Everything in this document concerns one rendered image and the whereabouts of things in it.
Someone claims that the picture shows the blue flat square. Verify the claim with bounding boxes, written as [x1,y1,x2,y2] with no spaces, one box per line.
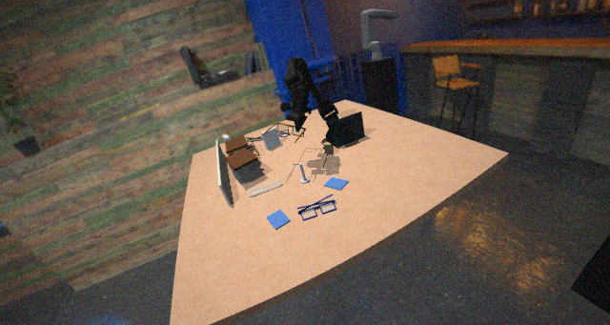
[266,209,291,229]
[324,177,348,191]

